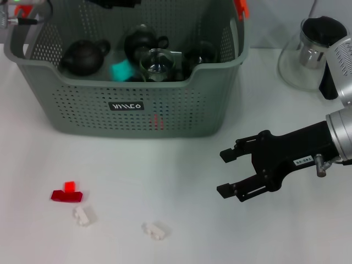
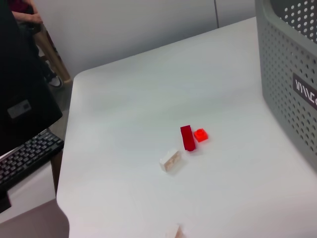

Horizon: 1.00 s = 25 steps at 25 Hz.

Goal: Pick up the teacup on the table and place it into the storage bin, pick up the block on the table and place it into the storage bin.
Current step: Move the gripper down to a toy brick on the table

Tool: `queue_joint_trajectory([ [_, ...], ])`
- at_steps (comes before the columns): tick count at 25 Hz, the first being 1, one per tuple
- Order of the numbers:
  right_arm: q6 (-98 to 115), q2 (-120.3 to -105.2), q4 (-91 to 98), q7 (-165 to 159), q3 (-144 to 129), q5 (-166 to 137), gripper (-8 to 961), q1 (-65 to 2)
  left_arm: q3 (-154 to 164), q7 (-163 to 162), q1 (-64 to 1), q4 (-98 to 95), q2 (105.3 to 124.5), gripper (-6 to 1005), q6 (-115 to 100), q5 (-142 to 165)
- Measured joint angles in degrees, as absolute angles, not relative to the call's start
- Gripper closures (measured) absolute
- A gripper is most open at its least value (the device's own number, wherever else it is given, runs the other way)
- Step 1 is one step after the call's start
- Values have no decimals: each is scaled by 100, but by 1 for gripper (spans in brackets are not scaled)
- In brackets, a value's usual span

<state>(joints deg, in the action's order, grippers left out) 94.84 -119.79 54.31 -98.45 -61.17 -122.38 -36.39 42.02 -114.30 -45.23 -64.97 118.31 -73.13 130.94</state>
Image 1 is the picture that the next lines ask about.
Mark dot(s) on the white toy brick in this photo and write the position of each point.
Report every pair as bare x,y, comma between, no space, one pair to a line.
80,215
152,231

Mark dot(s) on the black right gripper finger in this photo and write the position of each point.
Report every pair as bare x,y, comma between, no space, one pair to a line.
239,148
247,191

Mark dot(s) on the dark red long toy brick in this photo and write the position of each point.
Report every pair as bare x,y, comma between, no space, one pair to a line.
66,196

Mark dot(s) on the grey perforated plastic storage bin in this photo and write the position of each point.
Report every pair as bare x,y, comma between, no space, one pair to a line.
165,110

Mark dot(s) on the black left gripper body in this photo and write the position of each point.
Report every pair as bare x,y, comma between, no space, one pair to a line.
118,3

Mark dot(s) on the dark clay teapot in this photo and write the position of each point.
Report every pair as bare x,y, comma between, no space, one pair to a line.
82,57

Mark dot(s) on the small red toy brick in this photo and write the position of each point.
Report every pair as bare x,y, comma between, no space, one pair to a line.
69,186

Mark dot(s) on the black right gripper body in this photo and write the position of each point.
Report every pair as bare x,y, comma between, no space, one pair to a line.
294,148

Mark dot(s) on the red sloped toy brick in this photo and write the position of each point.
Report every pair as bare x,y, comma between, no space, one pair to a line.
156,121

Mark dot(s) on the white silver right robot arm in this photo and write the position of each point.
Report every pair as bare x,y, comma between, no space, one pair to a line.
342,132

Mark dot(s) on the cyan square toy brick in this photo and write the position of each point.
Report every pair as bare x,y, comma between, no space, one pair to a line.
121,71

